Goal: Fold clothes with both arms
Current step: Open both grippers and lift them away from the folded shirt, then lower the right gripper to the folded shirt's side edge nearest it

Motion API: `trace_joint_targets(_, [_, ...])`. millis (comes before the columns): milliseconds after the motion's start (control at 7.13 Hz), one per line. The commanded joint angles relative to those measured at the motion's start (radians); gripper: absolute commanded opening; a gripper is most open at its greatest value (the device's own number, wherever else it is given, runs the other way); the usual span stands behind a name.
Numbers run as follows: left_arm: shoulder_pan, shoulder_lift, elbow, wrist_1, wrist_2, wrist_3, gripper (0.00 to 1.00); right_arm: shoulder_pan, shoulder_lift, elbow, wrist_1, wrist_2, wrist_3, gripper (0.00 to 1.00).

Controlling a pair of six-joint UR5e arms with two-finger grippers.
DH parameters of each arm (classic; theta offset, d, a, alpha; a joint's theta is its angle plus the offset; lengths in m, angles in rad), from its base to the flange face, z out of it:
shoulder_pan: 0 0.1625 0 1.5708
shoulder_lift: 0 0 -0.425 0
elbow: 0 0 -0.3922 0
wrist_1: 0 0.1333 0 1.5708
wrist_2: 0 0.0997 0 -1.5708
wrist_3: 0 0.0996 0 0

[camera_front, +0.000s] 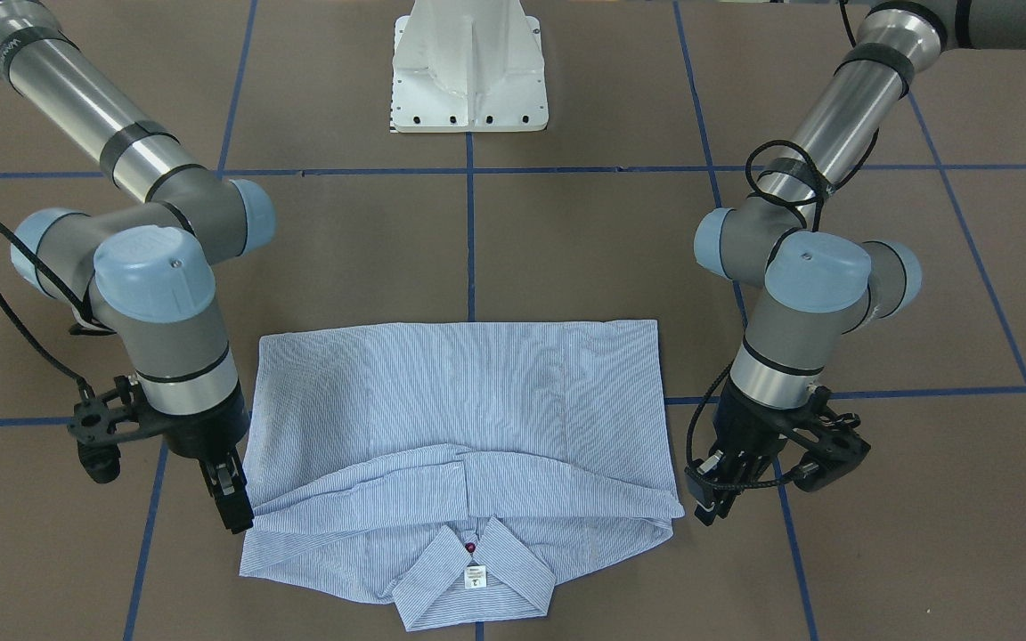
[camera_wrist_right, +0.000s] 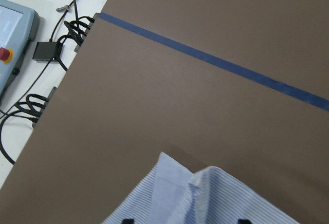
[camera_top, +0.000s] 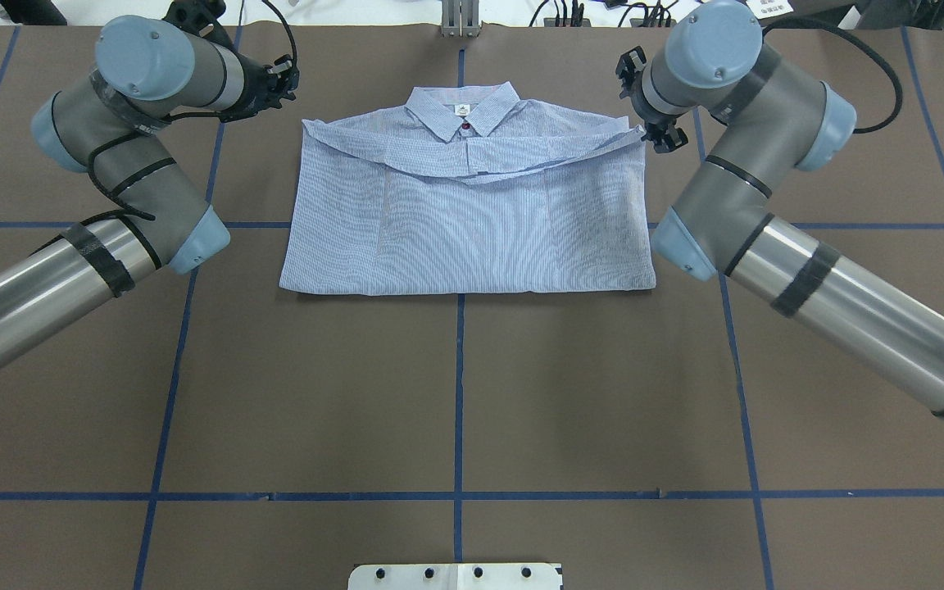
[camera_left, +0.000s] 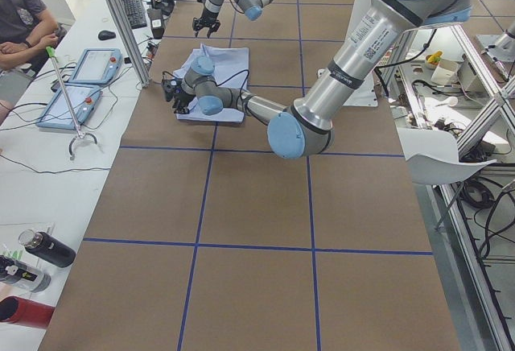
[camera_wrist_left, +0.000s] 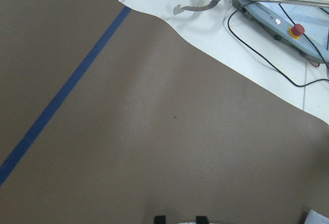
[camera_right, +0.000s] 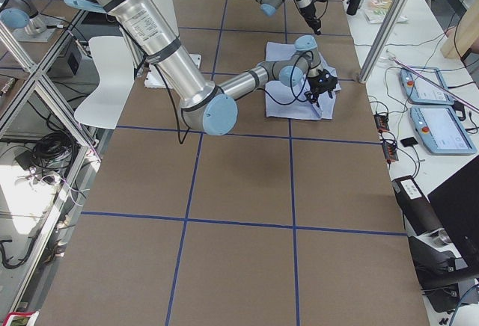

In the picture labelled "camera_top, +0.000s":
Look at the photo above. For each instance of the aluminium frame post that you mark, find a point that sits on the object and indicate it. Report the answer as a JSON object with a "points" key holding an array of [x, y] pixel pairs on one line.
{"points": [[460, 18]]}

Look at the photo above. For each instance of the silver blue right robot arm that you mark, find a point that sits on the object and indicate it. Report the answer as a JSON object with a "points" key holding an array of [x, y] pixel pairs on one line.
{"points": [[779, 121]]}

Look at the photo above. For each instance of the blue white striped shirt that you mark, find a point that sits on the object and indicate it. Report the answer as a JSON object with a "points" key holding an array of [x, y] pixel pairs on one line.
{"points": [[469, 190]]}

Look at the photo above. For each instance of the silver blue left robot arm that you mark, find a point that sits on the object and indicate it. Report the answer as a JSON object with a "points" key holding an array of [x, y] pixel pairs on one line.
{"points": [[147, 75]]}

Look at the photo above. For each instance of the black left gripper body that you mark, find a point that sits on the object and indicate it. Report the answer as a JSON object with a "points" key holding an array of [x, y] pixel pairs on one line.
{"points": [[256, 84]]}

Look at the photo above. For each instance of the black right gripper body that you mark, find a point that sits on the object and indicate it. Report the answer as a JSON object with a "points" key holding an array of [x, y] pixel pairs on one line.
{"points": [[651, 120]]}

